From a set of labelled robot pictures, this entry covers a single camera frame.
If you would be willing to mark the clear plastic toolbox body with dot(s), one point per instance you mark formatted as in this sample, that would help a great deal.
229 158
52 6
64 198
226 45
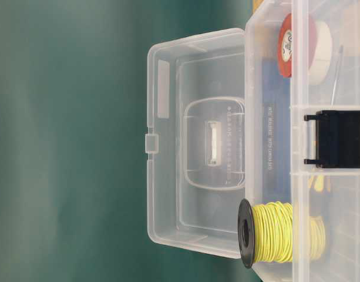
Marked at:
326 202

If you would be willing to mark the clear plastic toolbox lid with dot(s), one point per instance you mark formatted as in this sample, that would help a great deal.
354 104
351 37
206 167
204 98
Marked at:
195 141

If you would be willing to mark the black toolbox latch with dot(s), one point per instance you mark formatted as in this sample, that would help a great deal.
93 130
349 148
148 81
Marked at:
337 139

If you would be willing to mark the blue flat package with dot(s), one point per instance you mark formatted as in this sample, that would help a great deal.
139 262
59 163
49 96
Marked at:
276 134

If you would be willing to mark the red tape roll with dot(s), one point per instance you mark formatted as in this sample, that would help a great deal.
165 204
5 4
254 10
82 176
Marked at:
284 45

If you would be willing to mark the white tape roll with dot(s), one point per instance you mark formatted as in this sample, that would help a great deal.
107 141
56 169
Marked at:
321 60

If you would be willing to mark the yellow wire spool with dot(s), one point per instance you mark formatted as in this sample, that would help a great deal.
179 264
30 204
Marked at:
265 232

